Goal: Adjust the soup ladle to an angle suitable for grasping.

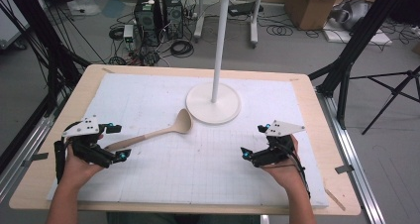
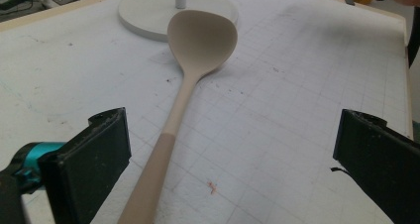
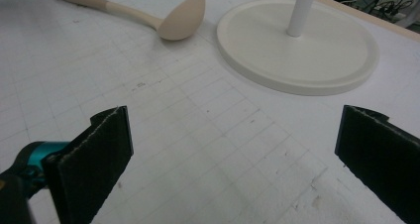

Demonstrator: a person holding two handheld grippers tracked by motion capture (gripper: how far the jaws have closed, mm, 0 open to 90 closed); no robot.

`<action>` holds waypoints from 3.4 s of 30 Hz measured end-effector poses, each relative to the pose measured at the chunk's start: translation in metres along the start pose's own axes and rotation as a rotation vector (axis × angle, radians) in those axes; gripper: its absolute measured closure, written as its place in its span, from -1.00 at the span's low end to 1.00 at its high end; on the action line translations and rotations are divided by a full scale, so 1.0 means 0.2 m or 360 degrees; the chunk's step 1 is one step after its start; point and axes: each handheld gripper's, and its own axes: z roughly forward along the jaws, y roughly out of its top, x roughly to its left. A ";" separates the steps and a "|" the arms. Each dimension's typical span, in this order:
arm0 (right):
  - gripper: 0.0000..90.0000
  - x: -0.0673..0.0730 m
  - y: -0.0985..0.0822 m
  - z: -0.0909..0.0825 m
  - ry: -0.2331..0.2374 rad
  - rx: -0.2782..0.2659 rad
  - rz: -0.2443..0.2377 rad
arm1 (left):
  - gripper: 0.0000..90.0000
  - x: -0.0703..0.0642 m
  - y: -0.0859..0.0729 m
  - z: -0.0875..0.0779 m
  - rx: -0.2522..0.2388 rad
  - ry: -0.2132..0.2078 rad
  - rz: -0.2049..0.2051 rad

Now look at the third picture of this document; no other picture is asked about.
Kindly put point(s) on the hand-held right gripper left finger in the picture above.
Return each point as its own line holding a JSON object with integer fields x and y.
{"x": 89, "y": 171}

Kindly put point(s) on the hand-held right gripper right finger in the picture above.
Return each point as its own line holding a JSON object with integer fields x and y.
{"x": 379, "y": 158}

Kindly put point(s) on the beige soup ladle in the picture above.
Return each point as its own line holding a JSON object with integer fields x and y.
{"x": 180, "y": 19}

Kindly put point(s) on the white round stand with pole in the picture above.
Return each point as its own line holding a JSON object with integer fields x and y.
{"x": 297, "y": 55}

